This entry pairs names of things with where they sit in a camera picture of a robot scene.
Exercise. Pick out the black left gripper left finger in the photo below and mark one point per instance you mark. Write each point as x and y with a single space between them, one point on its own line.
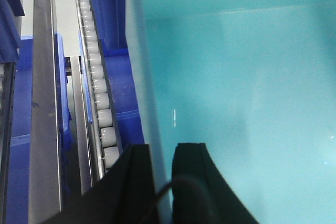
122 196

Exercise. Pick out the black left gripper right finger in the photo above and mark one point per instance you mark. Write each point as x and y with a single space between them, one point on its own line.
203 195

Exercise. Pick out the light blue plastic bin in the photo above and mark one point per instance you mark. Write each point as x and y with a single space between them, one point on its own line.
252 79

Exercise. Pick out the white roller conveyor track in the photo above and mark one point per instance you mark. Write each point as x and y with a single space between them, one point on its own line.
98 94

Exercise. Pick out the dark blue bin beside rollers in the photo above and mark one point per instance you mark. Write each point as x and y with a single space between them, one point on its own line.
110 24

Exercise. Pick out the steel shelf rail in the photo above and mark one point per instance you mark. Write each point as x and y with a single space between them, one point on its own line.
45 191

